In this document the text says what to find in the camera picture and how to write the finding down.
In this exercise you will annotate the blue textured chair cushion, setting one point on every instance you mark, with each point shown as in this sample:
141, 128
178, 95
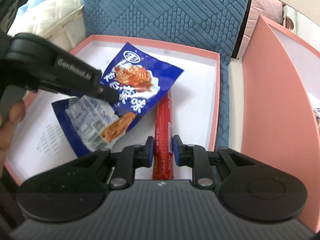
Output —
175, 10

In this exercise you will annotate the person's left hand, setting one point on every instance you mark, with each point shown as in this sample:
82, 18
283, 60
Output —
16, 112

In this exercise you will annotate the deep pink box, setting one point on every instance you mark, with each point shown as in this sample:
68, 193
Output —
275, 105

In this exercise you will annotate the blue snack packet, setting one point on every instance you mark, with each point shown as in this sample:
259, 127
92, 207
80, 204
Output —
82, 122
145, 80

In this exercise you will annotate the cream quilted bed cover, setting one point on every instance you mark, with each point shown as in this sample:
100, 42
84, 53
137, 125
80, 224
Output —
55, 15

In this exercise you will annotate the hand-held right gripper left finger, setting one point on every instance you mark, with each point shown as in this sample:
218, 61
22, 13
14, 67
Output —
150, 152

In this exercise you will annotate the pink cloth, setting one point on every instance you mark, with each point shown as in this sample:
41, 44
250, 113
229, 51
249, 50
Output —
265, 5

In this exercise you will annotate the red sausage stick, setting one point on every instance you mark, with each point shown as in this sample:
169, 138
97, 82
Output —
163, 120

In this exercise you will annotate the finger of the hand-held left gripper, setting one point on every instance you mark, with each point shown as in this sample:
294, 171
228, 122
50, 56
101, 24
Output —
75, 70

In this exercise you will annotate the light blue blanket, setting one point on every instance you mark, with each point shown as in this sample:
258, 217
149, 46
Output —
27, 5

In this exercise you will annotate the shallow pink box lid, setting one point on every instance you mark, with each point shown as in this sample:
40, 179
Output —
197, 92

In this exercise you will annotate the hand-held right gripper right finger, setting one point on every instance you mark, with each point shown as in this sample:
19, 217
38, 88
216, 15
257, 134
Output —
176, 150

